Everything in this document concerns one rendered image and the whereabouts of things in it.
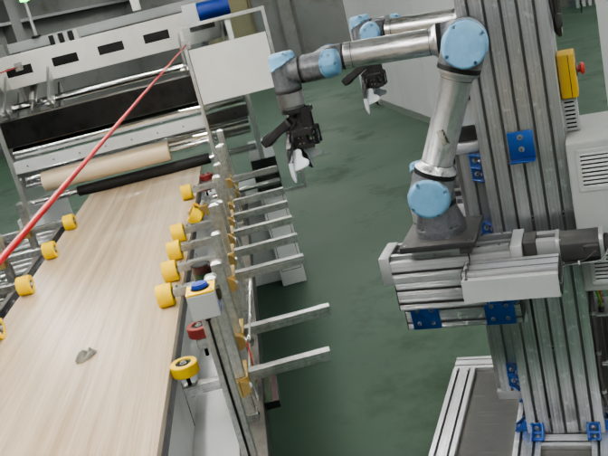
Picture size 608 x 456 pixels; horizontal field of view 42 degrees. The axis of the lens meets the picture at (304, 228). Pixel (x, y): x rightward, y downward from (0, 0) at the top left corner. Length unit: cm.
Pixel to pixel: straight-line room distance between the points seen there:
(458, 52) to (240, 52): 286
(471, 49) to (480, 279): 64
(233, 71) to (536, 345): 278
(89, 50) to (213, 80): 85
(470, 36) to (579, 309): 99
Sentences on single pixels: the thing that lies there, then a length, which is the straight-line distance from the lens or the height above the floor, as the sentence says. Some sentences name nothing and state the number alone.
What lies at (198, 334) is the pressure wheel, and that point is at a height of 89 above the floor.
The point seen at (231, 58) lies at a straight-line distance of 480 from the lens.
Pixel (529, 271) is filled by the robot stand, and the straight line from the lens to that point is 225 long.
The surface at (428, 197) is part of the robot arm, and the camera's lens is 216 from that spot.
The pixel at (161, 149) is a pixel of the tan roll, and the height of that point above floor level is 107.
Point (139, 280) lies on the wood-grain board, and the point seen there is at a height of 90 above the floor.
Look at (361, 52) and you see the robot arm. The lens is 225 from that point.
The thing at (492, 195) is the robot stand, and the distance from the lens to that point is 248.
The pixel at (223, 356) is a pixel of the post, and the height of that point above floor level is 104.
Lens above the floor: 184
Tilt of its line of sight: 17 degrees down
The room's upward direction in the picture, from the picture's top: 14 degrees counter-clockwise
